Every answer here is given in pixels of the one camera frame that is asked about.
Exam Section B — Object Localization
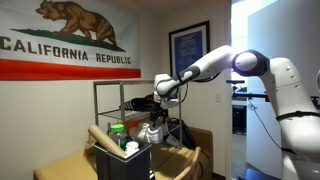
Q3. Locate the white cap bottle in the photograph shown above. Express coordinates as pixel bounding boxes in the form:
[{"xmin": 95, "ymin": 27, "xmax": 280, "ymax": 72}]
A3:
[{"xmin": 124, "ymin": 140, "xmax": 140, "ymax": 157}]

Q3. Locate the grey metal shoe rack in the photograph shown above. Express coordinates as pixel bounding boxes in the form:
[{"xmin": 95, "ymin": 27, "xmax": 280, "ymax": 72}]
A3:
[{"xmin": 92, "ymin": 78, "xmax": 184, "ymax": 148}]

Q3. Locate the dark grey bin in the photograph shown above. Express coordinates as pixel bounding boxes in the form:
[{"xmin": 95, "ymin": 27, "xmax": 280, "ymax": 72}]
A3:
[{"xmin": 92, "ymin": 141, "xmax": 153, "ymax": 180}]

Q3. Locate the brown paper roll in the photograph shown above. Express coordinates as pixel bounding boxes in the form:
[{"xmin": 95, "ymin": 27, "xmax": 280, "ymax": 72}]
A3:
[{"xmin": 87, "ymin": 124, "xmax": 128, "ymax": 159}]

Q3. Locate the black bag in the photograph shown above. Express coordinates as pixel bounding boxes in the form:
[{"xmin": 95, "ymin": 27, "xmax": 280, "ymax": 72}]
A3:
[{"xmin": 166, "ymin": 117, "xmax": 198, "ymax": 150}]

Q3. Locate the thin black hanging cable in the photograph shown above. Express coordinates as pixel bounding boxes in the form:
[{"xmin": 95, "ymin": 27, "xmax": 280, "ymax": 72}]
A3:
[{"xmin": 248, "ymin": 99, "xmax": 284, "ymax": 150}]

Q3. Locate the white leather shoe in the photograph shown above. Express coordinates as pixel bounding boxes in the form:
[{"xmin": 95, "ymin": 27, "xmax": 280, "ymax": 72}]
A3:
[{"xmin": 136, "ymin": 122, "xmax": 164, "ymax": 145}]

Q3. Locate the black camera stand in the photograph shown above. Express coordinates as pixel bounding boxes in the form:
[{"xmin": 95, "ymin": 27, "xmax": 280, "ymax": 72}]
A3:
[{"xmin": 225, "ymin": 78, "xmax": 320, "ymax": 110}]

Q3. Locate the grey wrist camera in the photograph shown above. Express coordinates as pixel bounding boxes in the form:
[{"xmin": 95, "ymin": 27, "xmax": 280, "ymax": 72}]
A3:
[{"xmin": 159, "ymin": 96, "xmax": 180, "ymax": 110}]

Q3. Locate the light wooden chair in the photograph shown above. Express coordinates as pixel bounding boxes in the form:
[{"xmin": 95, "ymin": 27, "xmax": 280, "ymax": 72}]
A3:
[{"xmin": 172, "ymin": 146, "xmax": 203, "ymax": 180}]

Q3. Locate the green lid jar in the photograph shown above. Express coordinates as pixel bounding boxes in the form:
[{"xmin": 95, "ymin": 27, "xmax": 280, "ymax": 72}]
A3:
[{"xmin": 108, "ymin": 123, "xmax": 129, "ymax": 151}]

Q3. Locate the light wooden table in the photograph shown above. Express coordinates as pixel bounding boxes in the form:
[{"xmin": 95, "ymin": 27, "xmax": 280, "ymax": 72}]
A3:
[{"xmin": 33, "ymin": 143, "xmax": 201, "ymax": 180}]

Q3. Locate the California Republic flag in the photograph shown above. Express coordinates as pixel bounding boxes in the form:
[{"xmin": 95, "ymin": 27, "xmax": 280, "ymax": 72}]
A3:
[{"xmin": 0, "ymin": 0, "xmax": 142, "ymax": 82}]

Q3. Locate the framed blue picture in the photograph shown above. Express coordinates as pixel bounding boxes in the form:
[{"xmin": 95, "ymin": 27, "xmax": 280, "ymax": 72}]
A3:
[{"xmin": 168, "ymin": 20, "xmax": 211, "ymax": 78}]

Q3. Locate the orange cardboard box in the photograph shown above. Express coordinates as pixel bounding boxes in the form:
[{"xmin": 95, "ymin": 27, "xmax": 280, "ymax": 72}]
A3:
[{"xmin": 124, "ymin": 119, "xmax": 148, "ymax": 132}]

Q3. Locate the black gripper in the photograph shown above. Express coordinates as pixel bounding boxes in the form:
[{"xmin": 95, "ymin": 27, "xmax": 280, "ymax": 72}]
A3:
[{"xmin": 149, "ymin": 105, "xmax": 169, "ymax": 129}]

